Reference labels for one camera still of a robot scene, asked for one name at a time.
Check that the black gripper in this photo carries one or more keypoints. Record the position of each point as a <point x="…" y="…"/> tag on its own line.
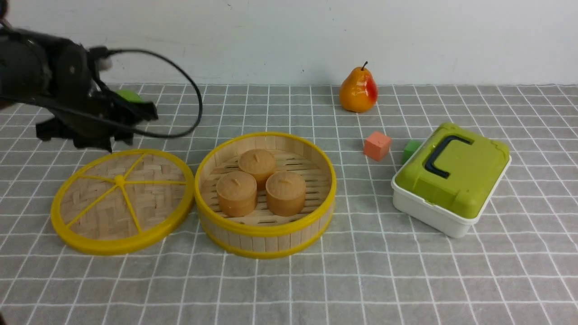
<point x="76" y="86"/>

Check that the yellow rimmed bamboo steamer lid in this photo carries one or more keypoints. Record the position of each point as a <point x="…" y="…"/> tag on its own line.
<point x="123" y="202"/>

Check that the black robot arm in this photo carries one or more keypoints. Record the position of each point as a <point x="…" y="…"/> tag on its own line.
<point x="25" y="70"/>

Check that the bamboo steamer basket yellow rim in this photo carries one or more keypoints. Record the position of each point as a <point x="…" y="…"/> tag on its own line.
<point x="262" y="234"/>

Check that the green round object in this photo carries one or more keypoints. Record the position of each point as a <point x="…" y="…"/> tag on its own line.
<point x="129" y="95"/>

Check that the brown steamed bun left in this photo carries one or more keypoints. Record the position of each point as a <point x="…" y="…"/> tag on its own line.
<point x="237" y="194"/>

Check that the brown steamed bun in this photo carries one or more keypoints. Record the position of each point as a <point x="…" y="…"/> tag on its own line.
<point x="259" y="163"/>
<point x="237" y="194"/>
<point x="285" y="193"/>

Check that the brown steamed bun back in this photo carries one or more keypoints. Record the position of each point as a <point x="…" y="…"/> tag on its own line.
<point x="259" y="163"/>

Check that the brown steamed bun right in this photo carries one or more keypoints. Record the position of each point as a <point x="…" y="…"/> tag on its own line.
<point x="285" y="193"/>

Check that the orange yellow pear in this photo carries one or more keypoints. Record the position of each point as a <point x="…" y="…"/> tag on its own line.
<point x="358" y="92"/>

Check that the orange cube block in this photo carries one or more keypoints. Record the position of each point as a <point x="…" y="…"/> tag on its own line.
<point x="377" y="146"/>

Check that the green cube block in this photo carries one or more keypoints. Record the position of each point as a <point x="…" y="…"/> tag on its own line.
<point x="411" y="147"/>

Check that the green and white storage box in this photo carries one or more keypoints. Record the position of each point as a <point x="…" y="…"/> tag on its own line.
<point x="448" y="182"/>

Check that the grey checked tablecloth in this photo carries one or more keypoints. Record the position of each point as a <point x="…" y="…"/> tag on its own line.
<point x="373" y="266"/>

